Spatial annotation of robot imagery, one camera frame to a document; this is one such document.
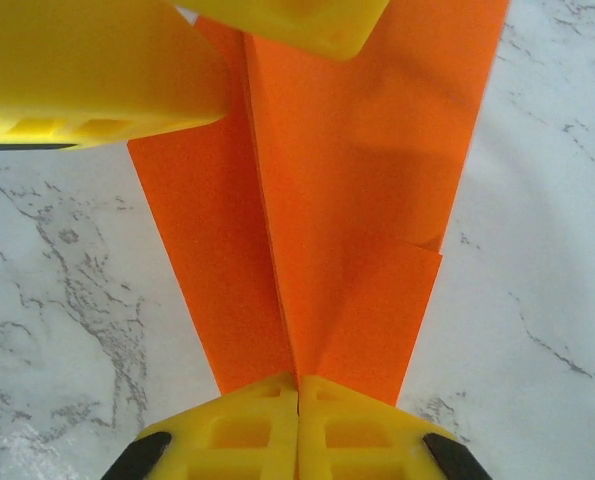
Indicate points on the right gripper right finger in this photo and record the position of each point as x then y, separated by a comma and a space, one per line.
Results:
372, 440

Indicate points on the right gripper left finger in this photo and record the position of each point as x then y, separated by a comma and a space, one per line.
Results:
227, 440

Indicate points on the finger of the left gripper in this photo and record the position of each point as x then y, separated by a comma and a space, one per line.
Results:
287, 20
77, 65

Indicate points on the orange paper sheet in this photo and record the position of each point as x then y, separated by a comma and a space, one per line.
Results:
352, 175

